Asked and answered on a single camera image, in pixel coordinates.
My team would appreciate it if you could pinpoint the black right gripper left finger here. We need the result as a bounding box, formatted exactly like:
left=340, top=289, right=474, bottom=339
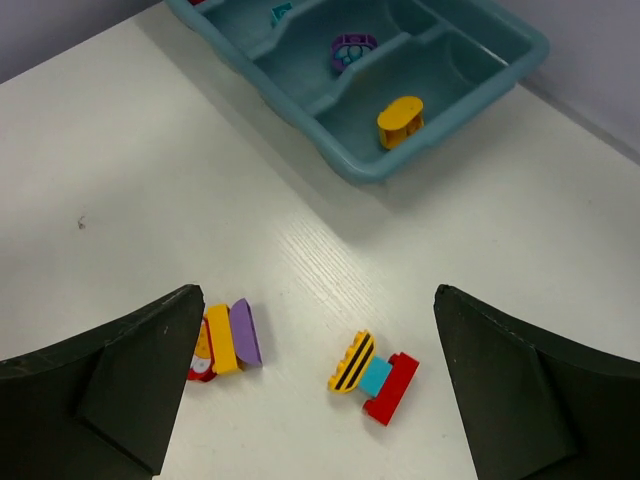
left=1, top=284, right=204, bottom=479

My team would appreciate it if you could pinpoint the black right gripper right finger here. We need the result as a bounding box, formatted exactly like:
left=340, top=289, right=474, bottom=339
left=434, top=285, right=639, bottom=479

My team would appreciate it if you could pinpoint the red round flower lego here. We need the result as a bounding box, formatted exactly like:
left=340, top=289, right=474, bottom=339
left=187, top=318, right=216, bottom=383

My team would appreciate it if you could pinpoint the red long lego brick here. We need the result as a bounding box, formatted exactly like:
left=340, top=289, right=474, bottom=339
left=363, top=352, right=420, bottom=426

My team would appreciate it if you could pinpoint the yellow striped lego brick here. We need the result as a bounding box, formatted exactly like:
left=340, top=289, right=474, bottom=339
left=328, top=330, right=376, bottom=394

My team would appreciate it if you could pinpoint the orange oval flower lego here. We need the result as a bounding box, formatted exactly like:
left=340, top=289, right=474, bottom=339
left=376, top=96, right=424, bottom=150

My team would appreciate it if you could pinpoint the purple round flower lego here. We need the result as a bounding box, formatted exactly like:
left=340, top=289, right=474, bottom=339
left=330, top=33, right=378, bottom=73

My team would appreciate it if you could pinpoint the small teal lego cube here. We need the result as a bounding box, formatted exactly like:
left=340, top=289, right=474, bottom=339
left=271, top=2, right=293, bottom=27

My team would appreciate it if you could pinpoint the purple sloped lego brick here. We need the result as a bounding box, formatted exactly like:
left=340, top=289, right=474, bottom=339
left=229, top=298, right=263, bottom=367

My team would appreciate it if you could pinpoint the light blue lego brick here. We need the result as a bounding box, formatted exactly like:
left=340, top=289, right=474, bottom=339
left=358, top=356, right=392, bottom=398

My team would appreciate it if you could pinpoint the teal plastic divided tray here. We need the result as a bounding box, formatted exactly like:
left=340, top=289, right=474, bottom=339
left=169, top=1, right=550, bottom=183

